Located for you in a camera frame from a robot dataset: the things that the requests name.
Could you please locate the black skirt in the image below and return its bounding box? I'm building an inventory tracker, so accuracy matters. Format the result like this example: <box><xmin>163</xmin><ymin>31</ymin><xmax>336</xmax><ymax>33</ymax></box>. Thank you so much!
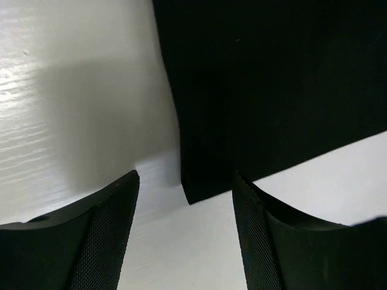
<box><xmin>152</xmin><ymin>1</ymin><xmax>386</xmax><ymax>204</ymax></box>

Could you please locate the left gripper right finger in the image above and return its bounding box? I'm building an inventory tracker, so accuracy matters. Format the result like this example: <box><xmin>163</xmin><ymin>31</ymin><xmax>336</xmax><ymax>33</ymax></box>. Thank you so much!
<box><xmin>232</xmin><ymin>173</ymin><xmax>386</xmax><ymax>289</ymax></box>

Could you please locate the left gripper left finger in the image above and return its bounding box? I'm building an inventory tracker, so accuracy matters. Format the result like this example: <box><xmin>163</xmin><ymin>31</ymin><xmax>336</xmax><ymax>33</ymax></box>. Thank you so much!
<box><xmin>1</xmin><ymin>170</ymin><xmax>140</xmax><ymax>289</ymax></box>

